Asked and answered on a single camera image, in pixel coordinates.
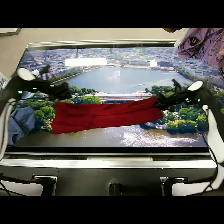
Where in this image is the red garment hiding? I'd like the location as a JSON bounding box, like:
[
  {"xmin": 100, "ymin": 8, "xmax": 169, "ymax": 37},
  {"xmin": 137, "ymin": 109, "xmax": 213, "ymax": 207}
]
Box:
[{"xmin": 50, "ymin": 96, "xmax": 165, "ymax": 135}]

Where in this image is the blue-grey garment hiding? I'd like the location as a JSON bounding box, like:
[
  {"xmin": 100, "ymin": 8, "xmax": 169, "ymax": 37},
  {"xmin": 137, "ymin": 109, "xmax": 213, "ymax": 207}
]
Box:
[{"xmin": 7, "ymin": 105, "xmax": 37, "ymax": 146}]

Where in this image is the person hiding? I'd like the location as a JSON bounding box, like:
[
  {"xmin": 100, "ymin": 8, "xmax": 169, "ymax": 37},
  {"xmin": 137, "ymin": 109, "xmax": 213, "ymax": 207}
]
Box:
[{"xmin": 162, "ymin": 27, "xmax": 224, "ymax": 68}]

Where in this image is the silver frame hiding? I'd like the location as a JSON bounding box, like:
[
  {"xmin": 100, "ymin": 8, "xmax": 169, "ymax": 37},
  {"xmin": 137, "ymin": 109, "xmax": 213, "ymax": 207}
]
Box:
[{"xmin": 0, "ymin": 151, "xmax": 218, "ymax": 197}]

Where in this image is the black cable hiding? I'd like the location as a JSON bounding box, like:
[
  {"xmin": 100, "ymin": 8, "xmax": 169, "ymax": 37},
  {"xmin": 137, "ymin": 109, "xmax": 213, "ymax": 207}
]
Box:
[{"xmin": 201, "ymin": 131, "xmax": 224, "ymax": 168}]

